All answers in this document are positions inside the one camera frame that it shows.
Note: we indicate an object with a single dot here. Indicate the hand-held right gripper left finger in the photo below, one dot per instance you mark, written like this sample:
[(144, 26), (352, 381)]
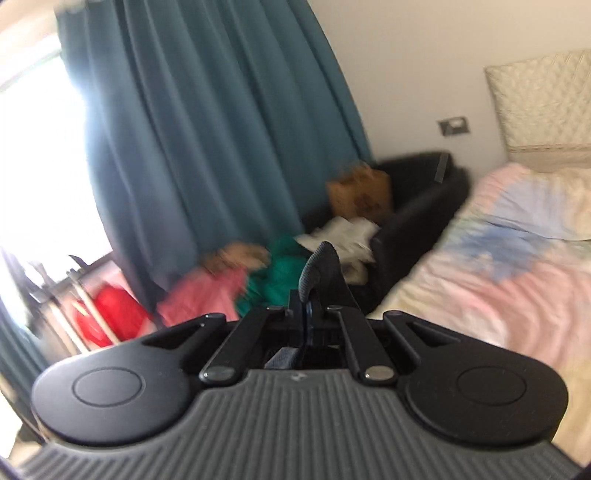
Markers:
[(295, 323)]

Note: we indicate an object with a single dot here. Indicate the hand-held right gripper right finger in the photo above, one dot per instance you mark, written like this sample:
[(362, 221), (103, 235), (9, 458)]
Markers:
[(318, 323)]

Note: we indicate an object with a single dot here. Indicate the black clothes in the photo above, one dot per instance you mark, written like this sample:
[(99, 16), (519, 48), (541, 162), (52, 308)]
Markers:
[(323, 263)]

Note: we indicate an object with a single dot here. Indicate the green cloth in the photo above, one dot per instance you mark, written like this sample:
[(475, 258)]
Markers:
[(277, 272)]

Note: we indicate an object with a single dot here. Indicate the white cloth on armchair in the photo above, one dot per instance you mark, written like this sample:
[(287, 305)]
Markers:
[(346, 240)]

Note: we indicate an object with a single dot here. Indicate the tan cloth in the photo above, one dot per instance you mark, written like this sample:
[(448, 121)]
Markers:
[(235, 258)]

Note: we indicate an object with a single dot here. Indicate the pink cloth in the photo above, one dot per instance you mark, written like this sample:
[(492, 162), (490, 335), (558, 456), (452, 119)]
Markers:
[(207, 297)]

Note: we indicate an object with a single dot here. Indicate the brown paper bag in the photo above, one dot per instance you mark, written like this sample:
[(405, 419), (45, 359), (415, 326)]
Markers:
[(360, 194)]

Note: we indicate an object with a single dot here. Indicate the black armchair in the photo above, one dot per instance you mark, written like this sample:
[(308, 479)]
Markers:
[(415, 207)]

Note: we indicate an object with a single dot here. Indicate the bed with pastel sheet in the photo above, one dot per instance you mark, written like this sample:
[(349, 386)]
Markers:
[(498, 286)]

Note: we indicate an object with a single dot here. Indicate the red bag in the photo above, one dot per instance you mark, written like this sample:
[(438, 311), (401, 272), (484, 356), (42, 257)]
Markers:
[(111, 314)]

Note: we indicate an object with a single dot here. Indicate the teal curtain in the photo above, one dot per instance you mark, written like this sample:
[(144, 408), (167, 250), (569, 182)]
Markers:
[(18, 355), (207, 138)]

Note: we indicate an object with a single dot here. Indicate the garment steamer stand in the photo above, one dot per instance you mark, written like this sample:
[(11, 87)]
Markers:
[(85, 304)]

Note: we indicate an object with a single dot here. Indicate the pastel pillow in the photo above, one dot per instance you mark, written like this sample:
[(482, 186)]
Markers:
[(545, 203)]

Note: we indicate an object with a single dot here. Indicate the window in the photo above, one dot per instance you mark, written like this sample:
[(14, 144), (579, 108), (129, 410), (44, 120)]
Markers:
[(41, 161)]

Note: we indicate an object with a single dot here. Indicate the cream quilted headboard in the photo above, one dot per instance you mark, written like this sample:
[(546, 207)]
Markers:
[(540, 106)]

